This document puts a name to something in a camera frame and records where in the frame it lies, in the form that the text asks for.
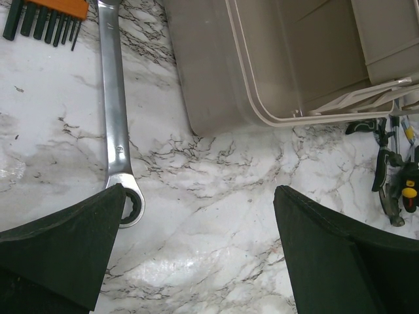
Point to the black handled pruning shears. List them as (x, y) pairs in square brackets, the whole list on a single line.
[(385, 155)]

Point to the silver ratchet combination wrench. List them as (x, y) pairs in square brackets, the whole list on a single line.
[(119, 168)]

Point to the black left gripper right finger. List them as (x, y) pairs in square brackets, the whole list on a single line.
[(337, 264)]

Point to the orange hex key set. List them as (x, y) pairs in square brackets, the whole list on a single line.
[(55, 22)]

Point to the yellow black claw hammer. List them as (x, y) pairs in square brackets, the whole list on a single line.
[(400, 193)]

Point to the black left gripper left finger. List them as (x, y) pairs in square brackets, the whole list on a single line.
[(58, 262)]

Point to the translucent brown tool box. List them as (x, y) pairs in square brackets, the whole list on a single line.
[(269, 64)]

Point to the small black-handled ball hammer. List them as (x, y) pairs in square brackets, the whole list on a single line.
[(395, 122)]

